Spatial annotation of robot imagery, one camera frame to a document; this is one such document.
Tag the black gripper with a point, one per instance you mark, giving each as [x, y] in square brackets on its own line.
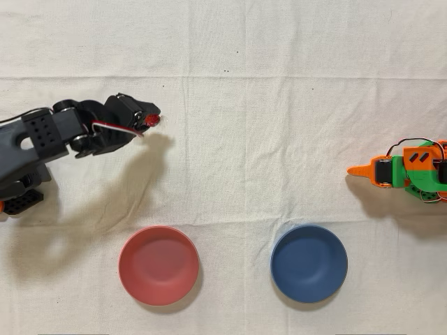
[130, 109]

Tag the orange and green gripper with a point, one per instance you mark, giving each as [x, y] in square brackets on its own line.
[384, 170]

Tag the red candy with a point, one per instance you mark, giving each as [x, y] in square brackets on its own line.
[153, 119]

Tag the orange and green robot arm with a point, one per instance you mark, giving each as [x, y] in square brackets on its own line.
[424, 174]

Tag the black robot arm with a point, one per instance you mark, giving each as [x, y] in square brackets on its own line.
[42, 136]

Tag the blue bowl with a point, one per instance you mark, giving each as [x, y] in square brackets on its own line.
[308, 264]

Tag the red bowl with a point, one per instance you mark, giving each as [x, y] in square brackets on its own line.
[159, 266]

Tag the white tablecloth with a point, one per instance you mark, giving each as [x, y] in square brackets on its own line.
[244, 139]

